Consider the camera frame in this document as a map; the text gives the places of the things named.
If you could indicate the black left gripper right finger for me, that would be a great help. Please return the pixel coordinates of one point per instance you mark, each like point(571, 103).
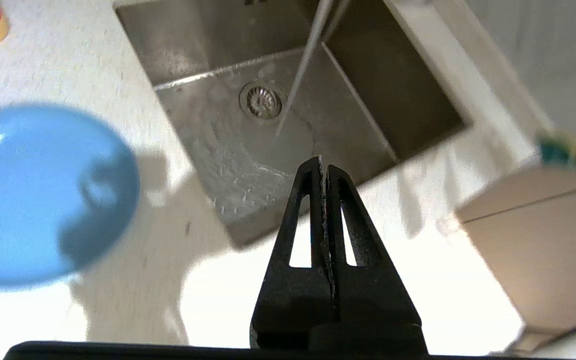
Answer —
point(373, 305)

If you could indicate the stainless steel sink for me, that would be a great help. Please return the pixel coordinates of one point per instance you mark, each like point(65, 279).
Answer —
point(368, 100)

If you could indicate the round metal drain strainer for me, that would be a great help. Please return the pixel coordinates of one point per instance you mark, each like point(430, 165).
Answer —
point(262, 101)

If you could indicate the yellow green sponge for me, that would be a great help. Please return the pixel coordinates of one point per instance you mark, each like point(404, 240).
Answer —
point(553, 152)

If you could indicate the running water stream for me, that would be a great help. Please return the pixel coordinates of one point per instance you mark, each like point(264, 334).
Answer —
point(308, 55)

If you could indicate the grey blue plate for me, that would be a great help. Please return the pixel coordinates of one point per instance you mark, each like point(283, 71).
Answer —
point(43, 200)

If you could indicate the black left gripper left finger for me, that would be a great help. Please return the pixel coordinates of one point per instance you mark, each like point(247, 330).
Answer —
point(293, 305)

